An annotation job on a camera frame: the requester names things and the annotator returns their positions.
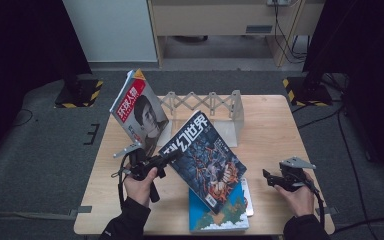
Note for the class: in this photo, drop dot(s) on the beige wooden desk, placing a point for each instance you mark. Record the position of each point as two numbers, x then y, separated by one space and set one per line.
213 18

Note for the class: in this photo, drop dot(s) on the black curtain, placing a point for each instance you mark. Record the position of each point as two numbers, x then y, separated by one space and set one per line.
373 50

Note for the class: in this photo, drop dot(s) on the black stand with striped base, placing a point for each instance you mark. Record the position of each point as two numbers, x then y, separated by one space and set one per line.
308 91
80 95

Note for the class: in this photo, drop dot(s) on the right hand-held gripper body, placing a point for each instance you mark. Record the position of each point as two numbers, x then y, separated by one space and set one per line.
293 175

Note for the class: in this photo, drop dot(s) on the person's left hand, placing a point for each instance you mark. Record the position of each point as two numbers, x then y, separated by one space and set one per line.
140 191

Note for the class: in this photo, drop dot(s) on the grey desk label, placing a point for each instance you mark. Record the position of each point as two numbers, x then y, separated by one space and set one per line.
259 29

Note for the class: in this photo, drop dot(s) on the person's right hand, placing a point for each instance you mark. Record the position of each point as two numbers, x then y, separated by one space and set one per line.
300 201

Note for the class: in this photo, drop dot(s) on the white power strip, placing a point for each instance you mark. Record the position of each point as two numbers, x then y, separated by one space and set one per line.
277 2

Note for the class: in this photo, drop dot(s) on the white cabinet panel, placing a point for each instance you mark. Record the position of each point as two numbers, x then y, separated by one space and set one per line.
113 30

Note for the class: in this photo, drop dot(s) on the blue landscape cover book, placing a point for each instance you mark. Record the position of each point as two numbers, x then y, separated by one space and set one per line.
226 216

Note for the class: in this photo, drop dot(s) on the portrait magazine with red label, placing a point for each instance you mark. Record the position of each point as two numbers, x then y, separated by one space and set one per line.
140 113

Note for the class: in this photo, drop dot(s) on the grey tape strip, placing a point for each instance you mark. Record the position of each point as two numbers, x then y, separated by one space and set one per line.
81 210
330 210

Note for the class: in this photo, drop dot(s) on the dark blue illustrated magazine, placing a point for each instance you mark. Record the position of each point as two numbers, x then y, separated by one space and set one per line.
206 160

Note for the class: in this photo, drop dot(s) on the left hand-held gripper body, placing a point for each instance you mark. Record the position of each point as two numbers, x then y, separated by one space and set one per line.
140 166

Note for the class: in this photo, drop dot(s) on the grey expandable metal bookend rack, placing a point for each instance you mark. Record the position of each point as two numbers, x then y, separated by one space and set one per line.
226 113

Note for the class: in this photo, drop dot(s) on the white caterpillar picture book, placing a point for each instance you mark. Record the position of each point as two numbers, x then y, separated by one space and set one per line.
248 200

